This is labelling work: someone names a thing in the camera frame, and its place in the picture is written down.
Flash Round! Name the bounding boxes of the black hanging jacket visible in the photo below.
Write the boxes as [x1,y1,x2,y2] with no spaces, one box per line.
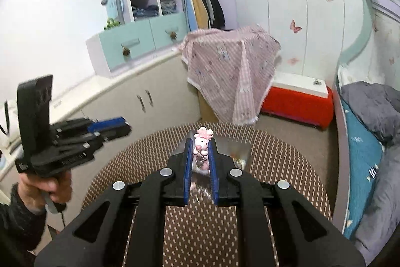
[206,0,226,28]

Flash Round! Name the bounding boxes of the blue bed sheet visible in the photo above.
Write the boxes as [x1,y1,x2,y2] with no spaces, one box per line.
[339,98,385,239]

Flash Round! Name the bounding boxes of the yellow hanging garment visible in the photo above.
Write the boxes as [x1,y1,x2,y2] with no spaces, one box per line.
[187,0,209,30]

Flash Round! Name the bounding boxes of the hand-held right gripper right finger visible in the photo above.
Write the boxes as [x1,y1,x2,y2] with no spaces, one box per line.
[209,141,367,267]

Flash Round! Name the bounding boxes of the folded dark blue clothes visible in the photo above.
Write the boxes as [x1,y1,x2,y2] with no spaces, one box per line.
[133,5,158,19]

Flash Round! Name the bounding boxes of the dark metal box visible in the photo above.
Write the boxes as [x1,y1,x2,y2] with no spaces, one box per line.
[175,132,252,170]

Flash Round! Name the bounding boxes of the folded jeans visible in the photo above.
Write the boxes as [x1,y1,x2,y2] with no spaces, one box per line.
[160,0,177,14]

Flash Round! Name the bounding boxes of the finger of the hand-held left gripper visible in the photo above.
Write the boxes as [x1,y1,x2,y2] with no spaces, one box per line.
[51,125,132,161]
[50,117,128,134]

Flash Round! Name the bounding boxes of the white plastic item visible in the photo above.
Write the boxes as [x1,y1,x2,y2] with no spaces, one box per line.
[0,100,20,167]

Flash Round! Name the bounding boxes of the pink checked bear cloth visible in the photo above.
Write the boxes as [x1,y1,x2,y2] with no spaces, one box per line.
[180,25,282,127]

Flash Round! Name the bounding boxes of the person's left forearm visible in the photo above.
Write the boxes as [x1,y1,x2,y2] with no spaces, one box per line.
[0,184,47,255]

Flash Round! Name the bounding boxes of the grey duvet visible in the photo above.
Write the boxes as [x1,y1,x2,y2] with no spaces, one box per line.
[340,81,400,258]

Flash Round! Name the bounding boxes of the low white cabinet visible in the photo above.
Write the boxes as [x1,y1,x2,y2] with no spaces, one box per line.
[47,51,201,145]

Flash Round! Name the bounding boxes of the black cable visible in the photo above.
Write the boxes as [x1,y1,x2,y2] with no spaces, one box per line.
[47,201,67,234]

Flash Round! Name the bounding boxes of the light blue hanging garment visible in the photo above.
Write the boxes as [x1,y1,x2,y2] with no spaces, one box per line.
[179,0,198,31]

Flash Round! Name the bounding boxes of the pink pig keychain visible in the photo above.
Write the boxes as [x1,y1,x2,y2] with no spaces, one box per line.
[192,127,215,175]

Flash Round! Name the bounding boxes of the teal bunk bed frame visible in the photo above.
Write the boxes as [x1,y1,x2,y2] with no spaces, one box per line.
[331,0,400,239]

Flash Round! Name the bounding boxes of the red box with white lid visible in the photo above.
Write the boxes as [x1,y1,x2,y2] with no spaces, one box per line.
[261,71,334,130]

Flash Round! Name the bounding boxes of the person's left hand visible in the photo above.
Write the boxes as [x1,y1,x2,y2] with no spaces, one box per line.
[17,173,73,210]

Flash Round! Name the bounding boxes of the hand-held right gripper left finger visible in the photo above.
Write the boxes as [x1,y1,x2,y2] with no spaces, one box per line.
[34,138,194,267]

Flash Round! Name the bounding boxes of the polka dot round table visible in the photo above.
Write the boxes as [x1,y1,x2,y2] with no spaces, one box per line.
[79,123,332,267]

